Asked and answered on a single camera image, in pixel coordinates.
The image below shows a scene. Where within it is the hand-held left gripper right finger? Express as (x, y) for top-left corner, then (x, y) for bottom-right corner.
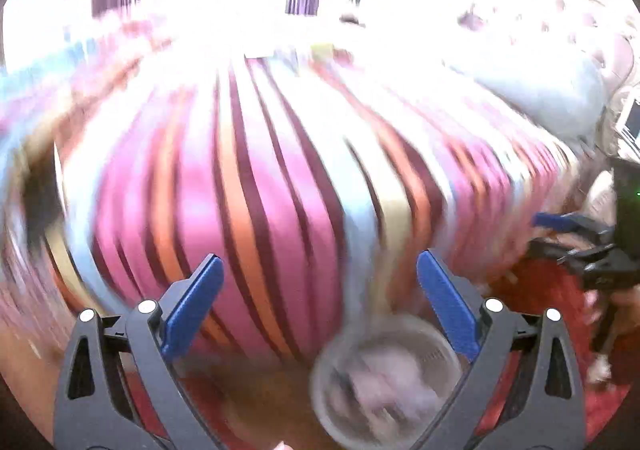
(416, 250), (587, 450)

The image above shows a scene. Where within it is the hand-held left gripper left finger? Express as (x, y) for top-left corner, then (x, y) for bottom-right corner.
(52, 253), (226, 450)

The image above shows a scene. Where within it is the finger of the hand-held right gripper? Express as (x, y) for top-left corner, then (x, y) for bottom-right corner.
(533, 211), (616, 238)
(529, 237), (612, 276)

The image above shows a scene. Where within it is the clear plastic cup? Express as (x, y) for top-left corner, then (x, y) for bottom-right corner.
(309, 314), (467, 450)

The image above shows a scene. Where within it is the white plastic device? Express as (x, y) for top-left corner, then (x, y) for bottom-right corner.
(612, 97), (640, 142)

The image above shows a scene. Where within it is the striped bed sheet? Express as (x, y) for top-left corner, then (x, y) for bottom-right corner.
(0, 15), (601, 366)

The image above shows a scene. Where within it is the pale blue pillow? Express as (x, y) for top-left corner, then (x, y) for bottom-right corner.
(444, 44), (607, 142)

